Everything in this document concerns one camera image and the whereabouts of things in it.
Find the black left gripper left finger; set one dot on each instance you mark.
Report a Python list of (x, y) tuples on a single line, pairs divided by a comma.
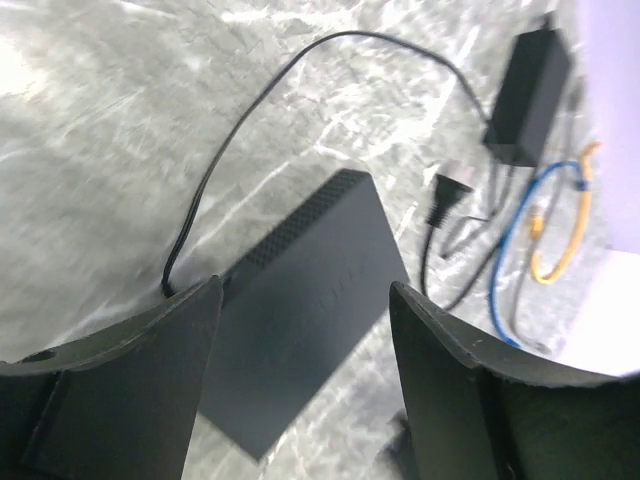
[(117, 404)]

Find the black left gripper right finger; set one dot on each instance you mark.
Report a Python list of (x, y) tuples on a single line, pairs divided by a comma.
[(478, 408)]

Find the black network switch box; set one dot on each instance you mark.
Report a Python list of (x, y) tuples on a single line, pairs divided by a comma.
[(294, 308)]

